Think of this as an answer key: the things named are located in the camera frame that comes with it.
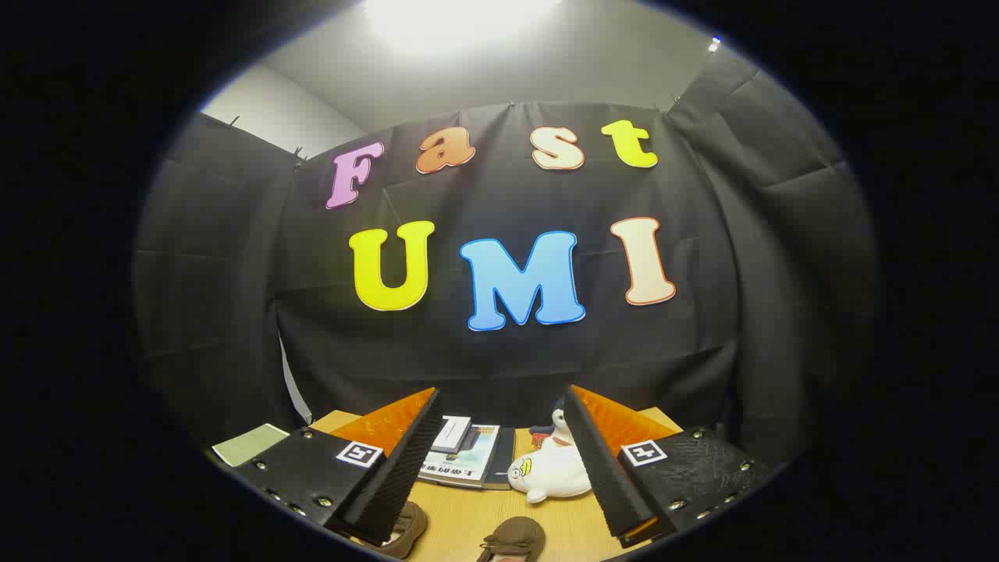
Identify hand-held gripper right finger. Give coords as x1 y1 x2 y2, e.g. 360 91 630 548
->
562 384 772 549

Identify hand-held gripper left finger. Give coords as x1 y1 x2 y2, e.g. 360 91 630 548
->
233 386 444 547

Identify brown fuzzy shoe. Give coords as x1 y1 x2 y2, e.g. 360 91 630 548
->
478 515 547 562
367 501 428 559

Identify pale green fabric storage box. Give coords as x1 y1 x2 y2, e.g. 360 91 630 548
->
212 424 291 468

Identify white plush toy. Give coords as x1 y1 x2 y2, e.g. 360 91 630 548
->
507 433 592 504

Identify dark blue penguin plush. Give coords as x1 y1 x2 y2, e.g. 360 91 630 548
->
529 397 577 452

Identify blue photo cover book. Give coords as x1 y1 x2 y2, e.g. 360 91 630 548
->
431 416 481 455

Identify teal cover book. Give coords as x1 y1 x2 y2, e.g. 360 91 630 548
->
418 424 502 490

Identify ceiling light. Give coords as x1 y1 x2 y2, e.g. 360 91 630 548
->
363 0 564 52

